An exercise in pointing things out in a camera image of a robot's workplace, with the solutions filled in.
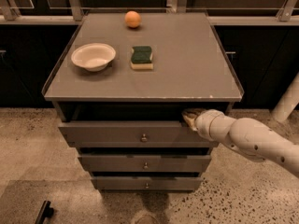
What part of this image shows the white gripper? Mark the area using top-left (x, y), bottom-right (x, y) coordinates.
top-left (182, 108), bottom-right (225, 141)

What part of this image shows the grey top drawer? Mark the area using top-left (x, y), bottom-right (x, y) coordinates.
top-left (59, 121), bottom-right (218, 147)

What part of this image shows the grey drawer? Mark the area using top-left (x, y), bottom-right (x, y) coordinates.
top-left (92, 176), bottom-right (203, 191)
top-left (59, 121), bottom-right (218, 147)
top-left (78, 154), bottom-right (211, 173)

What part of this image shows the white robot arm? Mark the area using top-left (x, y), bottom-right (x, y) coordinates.
top-left (182, 108), bottom-right (299, 177)

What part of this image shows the grey middle drawer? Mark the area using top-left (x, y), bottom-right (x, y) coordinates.
top-left (78, 154), bottom-right (211, 173)

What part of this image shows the grey bottom drawer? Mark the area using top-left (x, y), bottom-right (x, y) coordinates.
top-left (92, 176), bottom-right (203, 191)

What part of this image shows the grey drawer cabinet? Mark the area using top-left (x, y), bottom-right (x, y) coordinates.
top-left (43, 13), bottom-right (243, 179)

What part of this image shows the green yellow sponge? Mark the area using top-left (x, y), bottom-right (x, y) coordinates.
top-left (130, 46), bottom-right (153, 70)

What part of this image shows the white bowl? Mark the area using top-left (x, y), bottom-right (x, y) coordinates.
top-left (71, 43), bottom-right (116, 72)

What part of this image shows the orange fruit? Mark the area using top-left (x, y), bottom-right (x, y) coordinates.
top-left (124, 11), bottom-right (141, 28)

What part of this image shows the black object on floor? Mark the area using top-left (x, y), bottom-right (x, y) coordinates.
top-left (35, 201), bottom-right (54, 224)

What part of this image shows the metal railing frame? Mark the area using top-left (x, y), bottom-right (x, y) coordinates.
top-left (0, 0), bottom-right (299, 25)

